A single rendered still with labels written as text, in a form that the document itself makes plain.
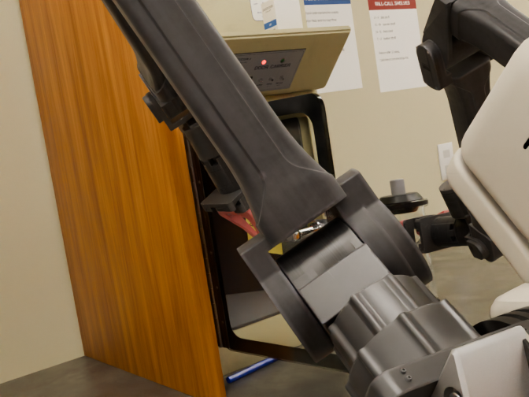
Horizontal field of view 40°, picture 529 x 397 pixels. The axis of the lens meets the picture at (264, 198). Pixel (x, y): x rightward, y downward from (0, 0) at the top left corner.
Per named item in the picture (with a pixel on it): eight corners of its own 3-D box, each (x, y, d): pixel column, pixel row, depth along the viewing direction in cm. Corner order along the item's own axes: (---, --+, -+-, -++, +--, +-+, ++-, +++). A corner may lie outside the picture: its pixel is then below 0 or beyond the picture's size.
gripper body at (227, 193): (205, 214, 101) (179, 171, 98) (249, 172, 107) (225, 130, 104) (235, 215, 96) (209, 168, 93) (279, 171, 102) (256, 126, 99)
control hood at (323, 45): (175, 106, 121) (164, 46, 120) (317, 89, 140) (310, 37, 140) (212, 98, 112) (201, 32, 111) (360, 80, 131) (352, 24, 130)
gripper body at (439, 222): (412, 219, 134) (443, 217, 128) (448, 211, 140) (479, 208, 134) (417, 254, 134) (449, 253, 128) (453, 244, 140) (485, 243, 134)
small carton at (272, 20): (265, 38, 129) (260, 4, 129) (290, 35, 132) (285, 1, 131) (278, 32, 125) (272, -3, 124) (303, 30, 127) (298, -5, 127)
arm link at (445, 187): (486, 262, 120) (527, 236, 121) (458, 203, 117) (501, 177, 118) (450, 248, 132) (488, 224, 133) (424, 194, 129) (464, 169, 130)
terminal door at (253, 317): (227, 347, 125) (189, 116, 121) (364, 373, 102) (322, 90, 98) (223, 349, 124) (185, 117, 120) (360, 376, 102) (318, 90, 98)
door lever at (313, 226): (278, 239, 109) (275, 221, 109) (323, 238, 102) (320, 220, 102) (251, 246, 106) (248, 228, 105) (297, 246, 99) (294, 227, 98)
